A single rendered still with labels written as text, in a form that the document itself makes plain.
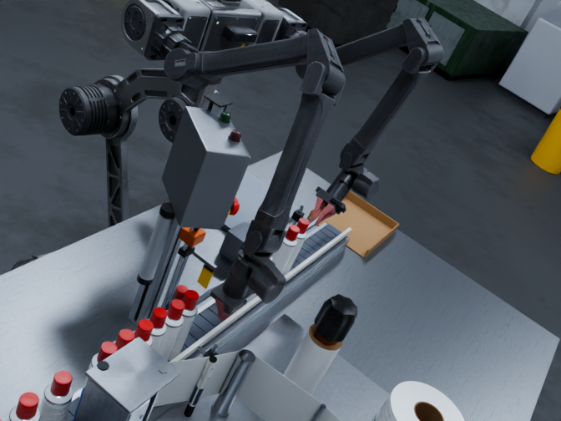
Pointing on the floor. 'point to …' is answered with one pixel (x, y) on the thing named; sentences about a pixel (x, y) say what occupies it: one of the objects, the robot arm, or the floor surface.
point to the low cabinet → (465, 36)
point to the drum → (550, 148)
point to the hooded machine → (538, 67)
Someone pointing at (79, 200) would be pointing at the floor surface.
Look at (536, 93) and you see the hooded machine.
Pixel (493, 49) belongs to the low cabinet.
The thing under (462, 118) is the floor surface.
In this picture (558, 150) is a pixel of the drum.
